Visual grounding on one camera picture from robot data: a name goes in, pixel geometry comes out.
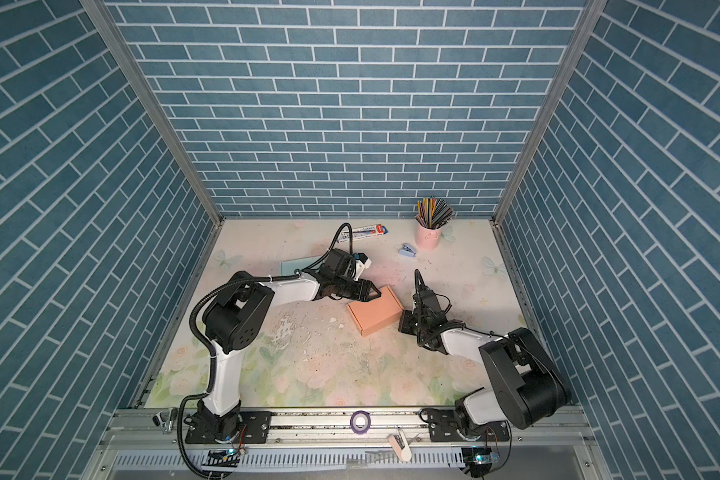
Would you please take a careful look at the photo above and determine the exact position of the purple tape roll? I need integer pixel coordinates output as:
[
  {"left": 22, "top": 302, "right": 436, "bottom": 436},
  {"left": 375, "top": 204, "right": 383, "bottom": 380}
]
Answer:
[{"left": 350, "top": 410, "right": 371, "bottom": 435}]

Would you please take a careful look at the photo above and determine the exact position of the metal base rail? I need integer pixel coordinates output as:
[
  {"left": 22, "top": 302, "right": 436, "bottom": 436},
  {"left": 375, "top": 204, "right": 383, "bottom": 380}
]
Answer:
[{"left": 83, "top": 407, "right": 610, "bottom": 479}]

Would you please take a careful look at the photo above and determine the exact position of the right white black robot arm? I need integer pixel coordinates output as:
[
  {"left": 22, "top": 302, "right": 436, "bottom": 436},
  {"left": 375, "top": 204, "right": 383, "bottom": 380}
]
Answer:
[{"left": 399, "top": 288, "right": 571, "bottom": 439}]

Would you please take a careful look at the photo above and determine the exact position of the blue small stapler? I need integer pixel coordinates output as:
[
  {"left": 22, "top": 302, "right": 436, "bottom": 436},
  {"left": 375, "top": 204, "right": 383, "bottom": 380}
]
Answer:
[{"left": 398, "top": 243, "right": 417, "bottom": 258}]

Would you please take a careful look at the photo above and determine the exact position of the right black cable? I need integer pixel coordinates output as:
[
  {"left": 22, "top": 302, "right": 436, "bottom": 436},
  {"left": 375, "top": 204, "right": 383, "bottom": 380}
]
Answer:
[{"left": 413, "top": 268, "right": 571, "bottom": 391}]

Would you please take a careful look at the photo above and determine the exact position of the colored pencils bundle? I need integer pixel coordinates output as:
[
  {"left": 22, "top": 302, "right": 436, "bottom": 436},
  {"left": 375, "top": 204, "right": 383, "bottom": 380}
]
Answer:
[{"left": 416, "top": 197, "right": 454, "bottom": 230}]

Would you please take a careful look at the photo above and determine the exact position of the white pencil box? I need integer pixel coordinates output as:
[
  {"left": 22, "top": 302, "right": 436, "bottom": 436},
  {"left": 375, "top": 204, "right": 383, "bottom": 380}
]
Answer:
[{"left": 337, "top": 224, "right": 388, "bottom": 243}]

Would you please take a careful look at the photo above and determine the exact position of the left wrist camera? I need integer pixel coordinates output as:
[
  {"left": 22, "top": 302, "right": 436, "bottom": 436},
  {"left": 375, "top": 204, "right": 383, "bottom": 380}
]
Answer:
[{"left": 352, "top": 253, "right": 372, "bottom": 281}]

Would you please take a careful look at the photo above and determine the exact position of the light blue paper box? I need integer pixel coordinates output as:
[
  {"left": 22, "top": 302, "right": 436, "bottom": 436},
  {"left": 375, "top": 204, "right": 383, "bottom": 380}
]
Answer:
[{"left": 280, "top": 257, "right": 317, "bottom": 276}]

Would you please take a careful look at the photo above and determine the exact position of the left black corrugated cable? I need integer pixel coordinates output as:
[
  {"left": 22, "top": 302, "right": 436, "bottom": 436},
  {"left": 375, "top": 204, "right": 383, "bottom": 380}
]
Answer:
[{"left": 175, "top": 222, "right": 355, "bottom": 480}]

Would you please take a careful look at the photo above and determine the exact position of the pink paper box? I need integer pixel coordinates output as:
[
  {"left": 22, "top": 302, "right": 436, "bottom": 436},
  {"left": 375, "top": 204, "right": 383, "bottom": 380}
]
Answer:
[{"left": 347, "top": 286, "right": 403, "bottom": 337}]

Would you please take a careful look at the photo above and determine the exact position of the white pink small tool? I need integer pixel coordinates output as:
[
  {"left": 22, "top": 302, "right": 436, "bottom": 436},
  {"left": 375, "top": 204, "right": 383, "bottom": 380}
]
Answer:
[{"left": 387, "top": 429, "right": 413, "bottom": 463}]

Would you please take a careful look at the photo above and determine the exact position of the pink pen cup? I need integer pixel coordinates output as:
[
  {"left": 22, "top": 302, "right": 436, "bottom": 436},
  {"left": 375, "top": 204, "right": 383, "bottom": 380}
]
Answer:
[{"left": 415, "top": 225, "right": 442, "bottom": 251}]

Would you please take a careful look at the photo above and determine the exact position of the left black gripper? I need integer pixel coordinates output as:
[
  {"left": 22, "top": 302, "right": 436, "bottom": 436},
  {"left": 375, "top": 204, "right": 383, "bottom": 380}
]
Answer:
[{"left": 331, "top": 276, "right": 383, "bottom": 301}]

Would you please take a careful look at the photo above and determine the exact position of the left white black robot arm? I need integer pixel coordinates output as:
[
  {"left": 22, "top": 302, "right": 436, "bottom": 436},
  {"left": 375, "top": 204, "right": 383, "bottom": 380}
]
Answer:
[{"left": 190, "top": 248, "right": 381, "bottom": 443}]

